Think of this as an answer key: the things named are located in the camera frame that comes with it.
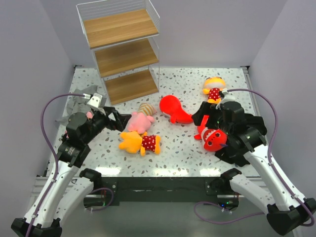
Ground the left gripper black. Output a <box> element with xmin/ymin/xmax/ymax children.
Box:
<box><xmin>82</xmin><ymin>106</ymin><xmax>131</xmax><ymax>144</ymax></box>

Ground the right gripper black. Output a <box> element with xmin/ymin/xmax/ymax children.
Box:
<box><xmin>192</xmin><ymin>101</ymin><xmax>232</xmax><ymax>135</ymax></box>

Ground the orange doll polka dot dress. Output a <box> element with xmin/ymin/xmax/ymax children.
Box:
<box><xmin>119</xmin><ymin>131</ymin><xmax>161</xmax><ymax>156</ymax></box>

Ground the orange doll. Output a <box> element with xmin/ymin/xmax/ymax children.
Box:
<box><xmin>202</xmin><ymin>77</ymin><xmax>226</xmax><ymax>104</ymax></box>

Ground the red shark plush with face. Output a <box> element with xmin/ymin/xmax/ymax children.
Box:
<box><xmin>194</xmin><ymin>116</ymin><xmax>227</xmax><ymax>152</ymax></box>

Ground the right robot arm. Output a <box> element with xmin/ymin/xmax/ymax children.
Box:
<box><xmin>192</xmin><ymin>101</ymin><xmax>316</xmax><ymax>236</ymax></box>

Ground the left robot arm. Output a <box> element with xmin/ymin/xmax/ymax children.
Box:
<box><xmin>11</xmin><ymin>107</ymin><xmax>131</xmax><ymax>237</ymax></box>

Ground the pink pig plush centre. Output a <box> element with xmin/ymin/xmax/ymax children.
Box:
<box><xmin>127</xmin><ymin>103</ymin><xmax>156</xmax><ymax>134</ymax></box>

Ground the pink pig plush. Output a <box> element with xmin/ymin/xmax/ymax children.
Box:
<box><xmin>86</xmin><ymin>111</ymin><xmax>94</xmax><ymax>119</ymax></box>
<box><xmin>127</xmin><ymin>103</ymin><xmax>156</xmax><ymax>134</ymax></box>

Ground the pink pig plush left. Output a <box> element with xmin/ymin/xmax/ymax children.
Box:
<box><xmin>86</xmin><ymin>111</ymin><xmax>94</xmax><ymax>119</ymax></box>

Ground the grey crumpled cloth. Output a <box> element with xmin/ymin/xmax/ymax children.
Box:
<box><xmin>56</xmin><ymin>85</ymin><xmax>97</xmax><ymax>126</ymax></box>

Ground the black cloth right side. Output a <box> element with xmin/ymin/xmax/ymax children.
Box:
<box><xmin>215</xmin><ymin>114</ymin><xmax>267</xmax><ymax>167</ymax></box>

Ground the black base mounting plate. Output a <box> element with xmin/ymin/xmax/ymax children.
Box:
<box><xmin>86</xmin><ymin>177</ymin><xmax>239</xmax><ymax>210</ymax></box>

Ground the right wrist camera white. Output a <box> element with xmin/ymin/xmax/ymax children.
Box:
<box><xmin>216</xmin><ymin>88</ymin><xmax>236</xmax><ymax>110</ymax></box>

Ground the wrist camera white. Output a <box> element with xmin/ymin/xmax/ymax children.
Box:
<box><xmin>83</xmin><ymin>93</ymin><xmax>107</xmax><ymax>109</ymax></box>
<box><xmin>216</xmin><ymin>88</ymin><xmax>236</xmax><ymax>110</ymax></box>

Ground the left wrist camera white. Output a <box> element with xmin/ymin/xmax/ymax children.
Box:
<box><xmin>83</xmin><ymin>93</ymin><xmax>107</xmax><ymax>109</ymax></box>

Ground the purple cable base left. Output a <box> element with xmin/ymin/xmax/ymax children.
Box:
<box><xmin>83</xmin><ymin>187</ymin><xmax>115</xmax><ymax>212</ymax></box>

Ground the purple cable base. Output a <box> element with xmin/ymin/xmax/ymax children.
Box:
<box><xmin>83</xmin><ymin>187</ymin><xmax>115</xmax><ymax>212</ymax></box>
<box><xmin>193</xmin><ymin>201</ymin><xmax>264</xmax><ymax>225</ymax></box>

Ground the white wire wooden shelf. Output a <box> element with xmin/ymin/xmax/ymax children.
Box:
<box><xmin>76</xmin><ymin>0</ymin><xmax>160</xmax><ymax>105</ymax></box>

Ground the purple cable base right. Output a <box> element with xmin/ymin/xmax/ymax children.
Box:
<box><xmin>193</xmin><ymin>201</ymin><xmax>264</xmax><ymax>225</ymax></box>

